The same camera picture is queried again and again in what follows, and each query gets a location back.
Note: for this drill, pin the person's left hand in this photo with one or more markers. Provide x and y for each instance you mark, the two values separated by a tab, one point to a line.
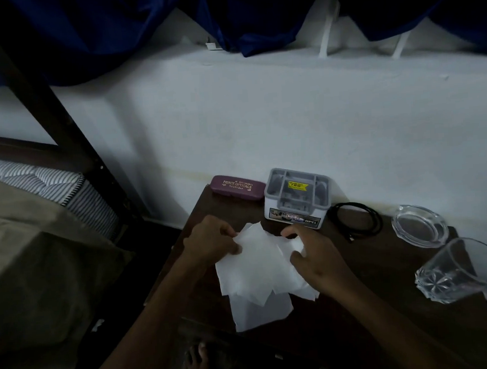
208	241

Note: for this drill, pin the person's right hand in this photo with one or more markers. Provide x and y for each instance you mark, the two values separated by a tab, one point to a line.
321	260

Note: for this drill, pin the person's right thumb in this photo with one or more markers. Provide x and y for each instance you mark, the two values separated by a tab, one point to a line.
292	230

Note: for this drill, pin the person's left fingers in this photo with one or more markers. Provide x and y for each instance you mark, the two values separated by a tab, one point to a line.
231	243

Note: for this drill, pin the white tissue paper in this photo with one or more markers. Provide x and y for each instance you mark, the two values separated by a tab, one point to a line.
260	279

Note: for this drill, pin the person's left forearm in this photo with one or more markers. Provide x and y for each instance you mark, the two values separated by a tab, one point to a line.
142	339

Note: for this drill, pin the person's right forearm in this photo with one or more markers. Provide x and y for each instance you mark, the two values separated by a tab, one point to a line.
397	331

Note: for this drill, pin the grey plastic organizer box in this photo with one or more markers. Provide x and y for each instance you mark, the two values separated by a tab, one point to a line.
296	199

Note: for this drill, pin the maroon spectacle case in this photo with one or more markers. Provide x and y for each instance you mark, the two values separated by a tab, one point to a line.
238	189

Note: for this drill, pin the dark wooden bedside table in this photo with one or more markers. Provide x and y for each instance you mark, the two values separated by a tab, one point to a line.
360	307

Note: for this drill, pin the clear glass ashtray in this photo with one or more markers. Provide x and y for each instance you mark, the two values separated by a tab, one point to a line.
420	226

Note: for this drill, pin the person's foot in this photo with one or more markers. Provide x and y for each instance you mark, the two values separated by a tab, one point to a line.
194	366

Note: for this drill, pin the clear drinking glass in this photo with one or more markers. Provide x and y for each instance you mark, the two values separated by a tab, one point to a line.
461	270

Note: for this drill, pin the striped mattress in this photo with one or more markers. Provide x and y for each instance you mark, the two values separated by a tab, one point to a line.
56	185

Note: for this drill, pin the olive bed sheet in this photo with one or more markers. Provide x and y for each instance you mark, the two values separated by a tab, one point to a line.
38	280

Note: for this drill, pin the blue curtain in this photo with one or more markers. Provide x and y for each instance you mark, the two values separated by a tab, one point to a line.
231	16

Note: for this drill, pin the dark wooden bed frame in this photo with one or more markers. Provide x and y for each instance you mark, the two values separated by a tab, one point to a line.
42	109

